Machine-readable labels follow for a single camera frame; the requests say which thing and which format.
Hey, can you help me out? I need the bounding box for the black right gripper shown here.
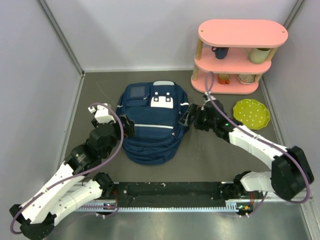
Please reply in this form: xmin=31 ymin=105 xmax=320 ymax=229
xmin=179 ymin=103 xmax=217 ymax=132

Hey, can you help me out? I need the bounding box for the navy blue student backpack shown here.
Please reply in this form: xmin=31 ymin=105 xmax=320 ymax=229
xmin=116 ymin=80 xmax=190 ymax=165

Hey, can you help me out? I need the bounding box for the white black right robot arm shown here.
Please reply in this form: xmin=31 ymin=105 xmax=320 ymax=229
xmin=179 ymin=98 xmax=315 ymax=202

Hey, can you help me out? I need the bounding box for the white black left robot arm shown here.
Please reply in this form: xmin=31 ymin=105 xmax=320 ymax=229
xmin=9 ymin=115 xmax=135 ymax=240

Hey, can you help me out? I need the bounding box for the orange small cup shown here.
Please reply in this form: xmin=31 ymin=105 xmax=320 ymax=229
xmin=217 ymin=73 xmax=230 ymax=85

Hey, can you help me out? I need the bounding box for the green polka dot plate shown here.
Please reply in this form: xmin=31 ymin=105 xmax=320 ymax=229
xmin=233 ymin=98 xmax=271 ymax=130

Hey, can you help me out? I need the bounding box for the patterned small bowl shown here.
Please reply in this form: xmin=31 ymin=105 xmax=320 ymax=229
xmin=237 ymin=74 xmax=255 ymax=85

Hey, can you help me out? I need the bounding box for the dark blue mug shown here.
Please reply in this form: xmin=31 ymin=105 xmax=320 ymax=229
xmin=211 ymin=46 xmax=229 ymax=60

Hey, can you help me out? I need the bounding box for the pink three-tier shelf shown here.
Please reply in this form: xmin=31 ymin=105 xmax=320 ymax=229
xmin=191 ymin=19 xmax=289 ymax=95

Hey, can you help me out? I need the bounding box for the cream green mug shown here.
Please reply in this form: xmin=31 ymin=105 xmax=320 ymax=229
xmin=244 ymin=48 xmax=271 ymax=64

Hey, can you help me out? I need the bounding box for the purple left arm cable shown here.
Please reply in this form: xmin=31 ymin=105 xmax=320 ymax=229
xmin=9 ymin=102 xmax=125 ymax=235

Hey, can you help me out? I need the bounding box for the grey slotted cable duct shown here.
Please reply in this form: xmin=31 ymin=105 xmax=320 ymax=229
xmin=76 ymin=201 xmax=253 ymax=214

